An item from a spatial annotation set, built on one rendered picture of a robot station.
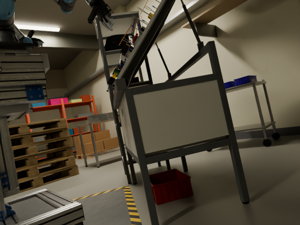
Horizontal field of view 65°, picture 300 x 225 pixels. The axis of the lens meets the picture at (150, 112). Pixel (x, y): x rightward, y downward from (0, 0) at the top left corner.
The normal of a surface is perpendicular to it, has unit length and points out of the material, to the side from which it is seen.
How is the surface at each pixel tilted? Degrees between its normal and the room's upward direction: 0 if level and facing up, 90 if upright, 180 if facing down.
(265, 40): 90
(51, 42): 90
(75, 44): 90
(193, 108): 90
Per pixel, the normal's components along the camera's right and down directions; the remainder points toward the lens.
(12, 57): 0.59, -0.16
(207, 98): 0.16, -0.08
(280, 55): -0.78, 0.14
